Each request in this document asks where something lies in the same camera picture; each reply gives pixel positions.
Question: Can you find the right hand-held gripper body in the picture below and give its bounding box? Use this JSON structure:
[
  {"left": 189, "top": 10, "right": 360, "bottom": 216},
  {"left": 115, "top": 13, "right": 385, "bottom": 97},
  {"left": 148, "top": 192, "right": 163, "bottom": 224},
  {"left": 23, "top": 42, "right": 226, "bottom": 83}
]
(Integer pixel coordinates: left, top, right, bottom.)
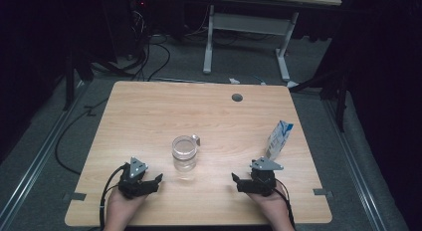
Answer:
[{"left": 249, "top": 156, "right": 285, "bottom": 197}]

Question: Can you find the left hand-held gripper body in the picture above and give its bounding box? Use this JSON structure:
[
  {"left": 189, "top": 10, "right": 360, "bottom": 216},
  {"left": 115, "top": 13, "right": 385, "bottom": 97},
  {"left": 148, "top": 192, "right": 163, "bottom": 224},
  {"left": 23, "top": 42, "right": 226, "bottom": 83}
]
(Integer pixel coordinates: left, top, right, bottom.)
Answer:
[{"left": 117, "top": 156, "right": 151, "bottom": 201}]

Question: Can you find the clear glass jar with lid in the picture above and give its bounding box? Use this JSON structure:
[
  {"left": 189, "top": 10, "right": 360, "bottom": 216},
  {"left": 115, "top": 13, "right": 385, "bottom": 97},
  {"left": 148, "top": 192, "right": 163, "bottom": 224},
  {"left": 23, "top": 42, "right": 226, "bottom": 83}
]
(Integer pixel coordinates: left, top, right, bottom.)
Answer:
[{"left": 171, "top": 133, "right": 201, "bottom": 174}]

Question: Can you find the white and blue bag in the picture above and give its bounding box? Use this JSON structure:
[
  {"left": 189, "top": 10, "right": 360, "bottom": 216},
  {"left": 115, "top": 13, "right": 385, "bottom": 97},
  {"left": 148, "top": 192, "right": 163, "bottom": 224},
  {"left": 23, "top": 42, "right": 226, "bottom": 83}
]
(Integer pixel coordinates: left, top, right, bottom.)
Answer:
[{"left": 265, "top": 119, "right": 295, "bottom": 160}]

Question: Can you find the person's left hand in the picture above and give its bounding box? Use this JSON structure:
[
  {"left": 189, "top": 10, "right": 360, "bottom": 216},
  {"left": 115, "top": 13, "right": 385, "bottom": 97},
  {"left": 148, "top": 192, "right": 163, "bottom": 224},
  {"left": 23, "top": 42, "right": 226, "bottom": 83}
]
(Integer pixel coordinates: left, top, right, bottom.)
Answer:
[{"left": 105, "top": 189, "right": 147, "bottom": 225}]

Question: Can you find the person's right hand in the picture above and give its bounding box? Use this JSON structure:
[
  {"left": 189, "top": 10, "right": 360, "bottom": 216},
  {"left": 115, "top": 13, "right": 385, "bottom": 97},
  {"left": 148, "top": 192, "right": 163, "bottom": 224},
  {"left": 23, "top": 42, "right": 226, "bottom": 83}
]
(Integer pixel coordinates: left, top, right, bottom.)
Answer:
[{"left": 248, "top": 185, "right": 292, "bottom": 225}]

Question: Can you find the black metal stand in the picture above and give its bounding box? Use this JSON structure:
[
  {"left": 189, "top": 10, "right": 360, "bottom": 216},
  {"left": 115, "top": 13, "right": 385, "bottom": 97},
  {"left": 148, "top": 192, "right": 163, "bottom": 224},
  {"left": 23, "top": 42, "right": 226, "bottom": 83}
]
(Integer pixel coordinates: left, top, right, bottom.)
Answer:
[
  {"left": 292, "top": 58, "right": 352, "bottom": 132},
  {"left": 63, "top": 48, "right": 98, "bottom": 113}
]

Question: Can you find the light desk with white legs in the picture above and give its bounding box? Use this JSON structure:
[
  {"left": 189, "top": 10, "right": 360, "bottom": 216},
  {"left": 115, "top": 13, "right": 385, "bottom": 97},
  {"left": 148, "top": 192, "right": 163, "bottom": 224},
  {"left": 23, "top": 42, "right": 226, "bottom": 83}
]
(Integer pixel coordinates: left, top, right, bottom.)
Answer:
[{"left": 202, "top": 0, "right": 342, "bottom": 84}]

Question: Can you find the dark device with red light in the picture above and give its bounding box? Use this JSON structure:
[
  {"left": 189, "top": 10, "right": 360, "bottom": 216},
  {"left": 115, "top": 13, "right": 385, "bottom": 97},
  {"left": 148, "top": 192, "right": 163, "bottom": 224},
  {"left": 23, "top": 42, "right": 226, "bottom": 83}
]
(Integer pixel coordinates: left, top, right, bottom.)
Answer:
[{"left": 129, "top": 0, "right": 150, "bottom": 13}]

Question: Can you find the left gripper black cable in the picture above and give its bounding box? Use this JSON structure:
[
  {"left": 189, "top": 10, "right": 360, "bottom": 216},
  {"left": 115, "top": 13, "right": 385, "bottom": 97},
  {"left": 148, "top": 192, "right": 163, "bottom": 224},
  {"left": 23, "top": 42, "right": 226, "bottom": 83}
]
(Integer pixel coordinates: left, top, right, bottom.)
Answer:
[{"left": 99, "top": 163, "right": 128, "bottom": 231}]

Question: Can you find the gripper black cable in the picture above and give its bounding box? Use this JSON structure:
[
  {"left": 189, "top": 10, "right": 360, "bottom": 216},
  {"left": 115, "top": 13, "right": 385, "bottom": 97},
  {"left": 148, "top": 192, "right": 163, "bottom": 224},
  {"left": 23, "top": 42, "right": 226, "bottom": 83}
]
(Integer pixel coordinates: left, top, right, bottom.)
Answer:
[
  {"left": 273, "top": 177, "right": 297, "bottom": 231},
  {"left": 99, "top": 163, "right": 128, "bottom": 231}
]

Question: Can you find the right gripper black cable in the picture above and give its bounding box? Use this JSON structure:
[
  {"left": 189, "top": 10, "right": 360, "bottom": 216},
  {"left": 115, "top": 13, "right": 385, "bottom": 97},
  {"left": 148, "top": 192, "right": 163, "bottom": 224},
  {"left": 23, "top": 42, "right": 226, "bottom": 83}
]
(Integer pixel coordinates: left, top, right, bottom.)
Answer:
[{"left": 273, "top": 177, "right": 297, "bottom": 231}]

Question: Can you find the long black floor cable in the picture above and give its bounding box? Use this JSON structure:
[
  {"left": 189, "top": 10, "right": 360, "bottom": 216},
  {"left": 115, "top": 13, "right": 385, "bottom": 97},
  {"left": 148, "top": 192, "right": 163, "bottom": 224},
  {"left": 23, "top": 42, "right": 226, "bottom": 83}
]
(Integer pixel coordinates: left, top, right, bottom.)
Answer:
[{"left": 54, "top": 97, "right": 110, "bottom": 176}]

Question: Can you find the metal floor rail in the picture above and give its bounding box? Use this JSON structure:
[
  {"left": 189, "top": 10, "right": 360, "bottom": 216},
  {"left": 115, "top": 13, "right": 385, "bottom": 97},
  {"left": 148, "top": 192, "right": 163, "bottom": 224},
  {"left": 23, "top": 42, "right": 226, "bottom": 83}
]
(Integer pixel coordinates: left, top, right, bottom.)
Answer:
[
  {"left": 322, "top": 98, "right": 387, "bottom": 231},
  {"left": 0, "top": 81, "right": 91, "bottom": 231}
]

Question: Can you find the bundle of black cables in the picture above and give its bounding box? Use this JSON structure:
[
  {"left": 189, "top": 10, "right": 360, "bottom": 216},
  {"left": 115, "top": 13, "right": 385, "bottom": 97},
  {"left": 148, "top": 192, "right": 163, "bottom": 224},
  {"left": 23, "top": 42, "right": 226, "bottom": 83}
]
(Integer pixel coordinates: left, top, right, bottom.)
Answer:
[{"left": 127, "top": 1, "right": 172, "bottom": 83}]

